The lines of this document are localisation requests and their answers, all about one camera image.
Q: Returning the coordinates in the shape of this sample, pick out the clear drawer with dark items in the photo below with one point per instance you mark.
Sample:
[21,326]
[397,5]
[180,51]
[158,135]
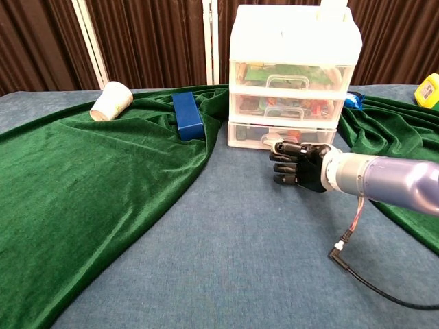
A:
[240,142]

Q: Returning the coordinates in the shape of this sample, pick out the blue rectangular box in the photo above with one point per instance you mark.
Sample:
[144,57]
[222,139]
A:
[187,113]

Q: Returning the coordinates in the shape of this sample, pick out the blue-grey table cloth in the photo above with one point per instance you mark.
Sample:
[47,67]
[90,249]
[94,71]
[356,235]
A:
[223,240]

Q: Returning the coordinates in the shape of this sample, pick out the upright white frame pole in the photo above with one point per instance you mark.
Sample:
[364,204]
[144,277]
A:
[210,41]

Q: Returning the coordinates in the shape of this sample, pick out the yellow container with label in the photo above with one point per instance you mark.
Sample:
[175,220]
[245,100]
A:
[428,90]

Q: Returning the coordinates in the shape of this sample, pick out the clear drawer with colourful items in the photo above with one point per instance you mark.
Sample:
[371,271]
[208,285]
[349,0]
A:
[240,114]

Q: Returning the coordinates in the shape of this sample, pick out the clear drawer with green board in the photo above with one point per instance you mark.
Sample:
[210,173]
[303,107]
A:
[343,77]

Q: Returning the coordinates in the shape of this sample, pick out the brown pleated curtain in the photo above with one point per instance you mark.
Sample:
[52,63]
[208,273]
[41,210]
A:
[154,41]

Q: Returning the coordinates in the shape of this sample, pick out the slanted white frame pole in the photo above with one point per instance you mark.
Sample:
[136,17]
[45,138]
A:
[91,44]

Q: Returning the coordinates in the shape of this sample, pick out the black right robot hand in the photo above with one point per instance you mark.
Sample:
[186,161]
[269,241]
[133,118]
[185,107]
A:
[308,168]

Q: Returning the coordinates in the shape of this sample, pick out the blue snack packet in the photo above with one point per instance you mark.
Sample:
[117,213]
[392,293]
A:
[354,100]

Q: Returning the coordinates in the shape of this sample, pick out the white paper cup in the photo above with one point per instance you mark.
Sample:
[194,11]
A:
[113,99]

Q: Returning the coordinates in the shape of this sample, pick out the green velvet cloth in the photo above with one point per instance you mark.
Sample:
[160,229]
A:
[68,171]

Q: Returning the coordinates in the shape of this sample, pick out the white plastic drawer unit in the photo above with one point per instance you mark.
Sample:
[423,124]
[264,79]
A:
[291,34]

